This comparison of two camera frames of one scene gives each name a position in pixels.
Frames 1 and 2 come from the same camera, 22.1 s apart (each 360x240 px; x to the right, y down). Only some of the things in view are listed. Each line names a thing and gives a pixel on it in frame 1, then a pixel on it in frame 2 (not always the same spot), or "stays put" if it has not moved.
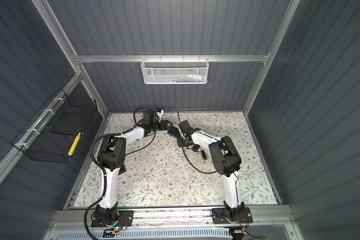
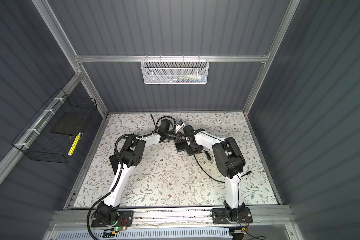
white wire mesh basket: x=174 y=71 stays put
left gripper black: x=164 y=123 → x=178 y=138
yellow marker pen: x=74 y=144 stays put
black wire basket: x=51 y=136 stays put
